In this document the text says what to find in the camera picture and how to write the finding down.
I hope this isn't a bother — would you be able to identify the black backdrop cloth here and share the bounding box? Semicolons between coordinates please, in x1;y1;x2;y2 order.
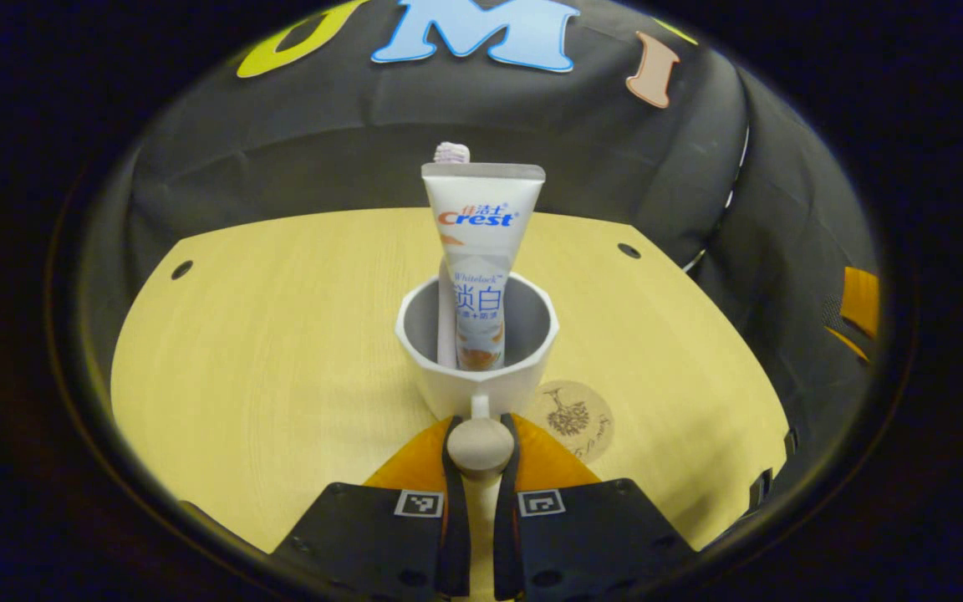
84;0;880;503

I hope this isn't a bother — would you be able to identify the pink toothbrush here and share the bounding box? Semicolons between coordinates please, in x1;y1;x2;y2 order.
433;141;472;369

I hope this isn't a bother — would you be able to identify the round wooden coaster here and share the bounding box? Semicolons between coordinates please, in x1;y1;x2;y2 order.
523;380;615;466

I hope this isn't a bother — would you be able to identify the white toothpaste tube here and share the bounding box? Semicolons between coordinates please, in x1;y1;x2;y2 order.
420;161;548;372

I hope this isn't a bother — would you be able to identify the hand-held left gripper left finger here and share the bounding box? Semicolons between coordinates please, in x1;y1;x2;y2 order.
273;416;471;602

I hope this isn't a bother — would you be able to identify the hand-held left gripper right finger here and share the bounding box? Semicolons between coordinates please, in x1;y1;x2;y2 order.
493;412;696;602

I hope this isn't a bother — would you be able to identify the white cup with wooden handle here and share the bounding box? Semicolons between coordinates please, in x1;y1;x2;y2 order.
395;270;560;594

